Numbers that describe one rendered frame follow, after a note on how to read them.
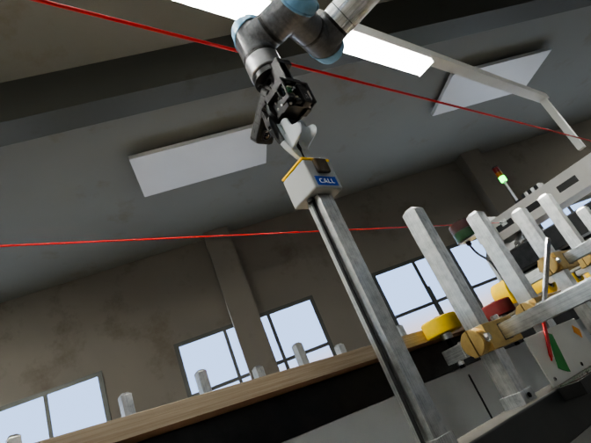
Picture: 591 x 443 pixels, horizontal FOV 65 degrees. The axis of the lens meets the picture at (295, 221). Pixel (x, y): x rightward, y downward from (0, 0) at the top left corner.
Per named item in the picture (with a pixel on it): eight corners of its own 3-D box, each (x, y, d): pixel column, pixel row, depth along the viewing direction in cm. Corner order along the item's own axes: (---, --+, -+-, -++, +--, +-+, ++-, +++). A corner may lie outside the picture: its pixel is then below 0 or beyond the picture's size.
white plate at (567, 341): (601, 358, 105) (574, 317, 109) (555, 387, 88) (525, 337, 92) (600, 359, 105) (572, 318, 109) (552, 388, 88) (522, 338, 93)
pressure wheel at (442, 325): (476, 362, 101) (449, 313, 106) (485, 358, 94) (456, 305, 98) (442, 377, 101) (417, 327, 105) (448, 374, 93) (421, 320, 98)
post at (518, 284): (603, 398, 98) (482, 208, 117) (598, 403, 95) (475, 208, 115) (588, 403, 100) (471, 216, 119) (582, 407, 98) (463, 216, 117)
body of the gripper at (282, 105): (288, 98, 86) (266, 54, 91) (266, 130, 91) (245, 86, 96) (319, 105, 91) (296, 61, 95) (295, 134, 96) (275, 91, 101)
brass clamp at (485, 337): (526, 337, 92) (512, 313, 94) (492, 350, 83) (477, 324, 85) (500, 348, 96) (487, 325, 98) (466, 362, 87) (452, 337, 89)
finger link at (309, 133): (318, 145, 85) (299, 108, 89) (301, 165, 89) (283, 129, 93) (331, 147, 87) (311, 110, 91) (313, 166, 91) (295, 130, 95)
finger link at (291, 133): (305, 143, 83) (287, 105, 87) (288, 164, 87) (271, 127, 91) (318, 145, 85) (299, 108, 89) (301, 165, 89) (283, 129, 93)
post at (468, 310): (551, 429, 82) (420, 204, 102) (543, 435, 80) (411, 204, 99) (534, 433, 84) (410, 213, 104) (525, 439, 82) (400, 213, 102)
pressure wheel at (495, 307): (539, 335, 113) (513, 293, 118) (524, 341, 108) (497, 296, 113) (512, 347, 118) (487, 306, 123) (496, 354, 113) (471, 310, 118)
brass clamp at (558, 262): (582, 264, 129) (571, 248, 131) (563, 268, 120) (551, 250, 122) (562, 274, 133) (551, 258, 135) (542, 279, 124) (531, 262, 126)
